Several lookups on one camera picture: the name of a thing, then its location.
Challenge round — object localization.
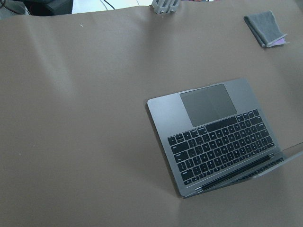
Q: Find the grey laptop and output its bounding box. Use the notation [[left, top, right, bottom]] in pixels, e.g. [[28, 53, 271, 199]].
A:
[[147, 78, 303, 198]]

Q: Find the folded grey cloth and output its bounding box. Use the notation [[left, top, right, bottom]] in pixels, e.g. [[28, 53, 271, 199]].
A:
[[243, 10, 287, 48]]

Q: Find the aluminium frame post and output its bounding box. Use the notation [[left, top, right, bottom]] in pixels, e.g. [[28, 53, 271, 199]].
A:
[[151, 0, 181, 14]]

